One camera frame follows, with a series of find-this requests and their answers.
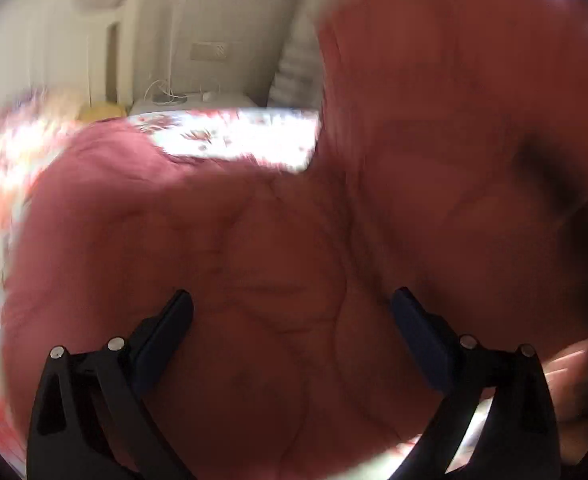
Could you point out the white wooden headboard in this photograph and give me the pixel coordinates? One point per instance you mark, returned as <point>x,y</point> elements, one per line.
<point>124,50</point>

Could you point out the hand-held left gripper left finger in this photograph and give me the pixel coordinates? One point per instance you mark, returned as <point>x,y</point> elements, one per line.
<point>166,340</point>

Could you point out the pink quilted coat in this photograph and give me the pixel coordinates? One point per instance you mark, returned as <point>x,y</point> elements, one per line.
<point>274,235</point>

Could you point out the white striped pillow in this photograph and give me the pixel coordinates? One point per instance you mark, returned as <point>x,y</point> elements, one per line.
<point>299,60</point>

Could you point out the white pole stand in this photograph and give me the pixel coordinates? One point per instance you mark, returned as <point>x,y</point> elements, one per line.
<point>176,45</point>

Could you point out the beige wall socket panel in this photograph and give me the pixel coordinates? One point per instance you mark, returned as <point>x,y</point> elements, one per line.
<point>209,51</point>

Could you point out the plain yellow pillow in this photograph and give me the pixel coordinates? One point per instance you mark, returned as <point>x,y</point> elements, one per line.
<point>101,111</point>

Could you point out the person's right hand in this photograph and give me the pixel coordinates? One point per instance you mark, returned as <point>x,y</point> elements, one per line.
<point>576,395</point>

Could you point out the white nightstand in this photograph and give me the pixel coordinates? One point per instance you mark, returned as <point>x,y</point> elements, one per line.
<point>214,105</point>

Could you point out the pale yellow floral pillow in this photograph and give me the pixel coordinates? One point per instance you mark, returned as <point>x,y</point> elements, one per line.
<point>64,102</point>

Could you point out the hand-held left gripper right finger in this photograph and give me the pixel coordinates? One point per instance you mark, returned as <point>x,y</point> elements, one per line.
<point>418,340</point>

